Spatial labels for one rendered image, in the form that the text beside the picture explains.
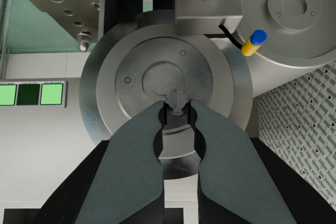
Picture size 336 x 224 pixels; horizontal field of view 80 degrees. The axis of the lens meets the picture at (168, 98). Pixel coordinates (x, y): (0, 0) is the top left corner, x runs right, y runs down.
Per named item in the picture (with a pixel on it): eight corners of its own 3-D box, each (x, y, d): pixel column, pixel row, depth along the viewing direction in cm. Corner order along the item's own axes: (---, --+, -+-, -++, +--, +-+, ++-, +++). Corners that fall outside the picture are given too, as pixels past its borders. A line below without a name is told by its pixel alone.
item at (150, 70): (184, 19, 16) (232, 103, 15) (183, 32, 18) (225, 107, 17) (98, 61, 16) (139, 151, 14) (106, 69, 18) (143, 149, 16)
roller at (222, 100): (234, 24, 17) (235, 162, 15) (198, 89, 43) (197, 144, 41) (103, 21, 18) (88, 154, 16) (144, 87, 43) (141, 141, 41)
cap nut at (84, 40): (88, 32, 52) (87, 49, 51) (94, 39, 55) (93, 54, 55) (74, 33, 52) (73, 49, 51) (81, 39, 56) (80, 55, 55)
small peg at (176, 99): (190, 110, 12) (166, 113, 12) (186, 115, 15) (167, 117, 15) (187, 87, 12) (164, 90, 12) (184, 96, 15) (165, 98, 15)
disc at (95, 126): (251, 10, 18) (255, 185, 16) (249, 13, 19) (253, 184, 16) (88, 6, 19) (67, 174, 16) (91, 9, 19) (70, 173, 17)
